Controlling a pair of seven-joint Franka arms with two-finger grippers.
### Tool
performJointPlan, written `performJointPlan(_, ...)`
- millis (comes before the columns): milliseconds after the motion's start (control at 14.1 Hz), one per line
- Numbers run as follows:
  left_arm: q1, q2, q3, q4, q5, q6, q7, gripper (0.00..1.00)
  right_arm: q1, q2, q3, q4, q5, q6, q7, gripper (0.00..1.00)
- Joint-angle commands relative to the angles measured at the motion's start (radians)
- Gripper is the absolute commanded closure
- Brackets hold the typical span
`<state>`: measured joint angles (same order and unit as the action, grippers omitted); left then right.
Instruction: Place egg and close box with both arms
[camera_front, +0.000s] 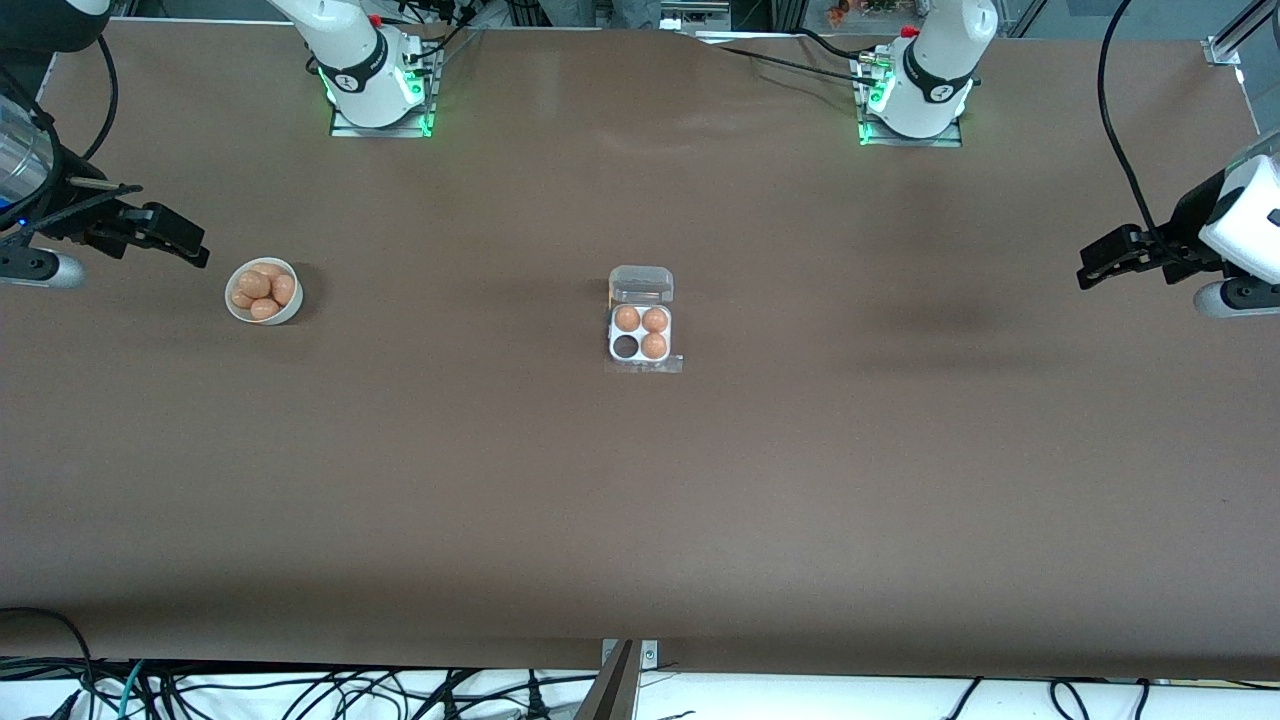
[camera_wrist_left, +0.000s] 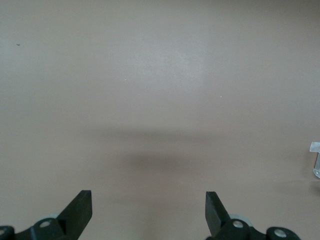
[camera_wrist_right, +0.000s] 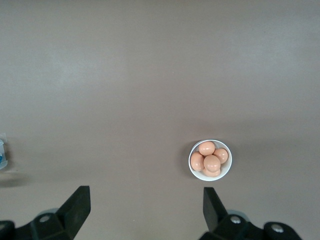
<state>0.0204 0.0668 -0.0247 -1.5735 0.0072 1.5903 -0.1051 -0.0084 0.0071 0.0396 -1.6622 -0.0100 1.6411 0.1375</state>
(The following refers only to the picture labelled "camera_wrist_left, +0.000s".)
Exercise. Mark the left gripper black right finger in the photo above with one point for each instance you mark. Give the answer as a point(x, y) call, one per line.
point(215, 212)

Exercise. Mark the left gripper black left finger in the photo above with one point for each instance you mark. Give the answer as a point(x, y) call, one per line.
point(75, 212)

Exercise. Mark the clear plastic object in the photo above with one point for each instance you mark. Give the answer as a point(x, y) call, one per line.
point(317, 162)

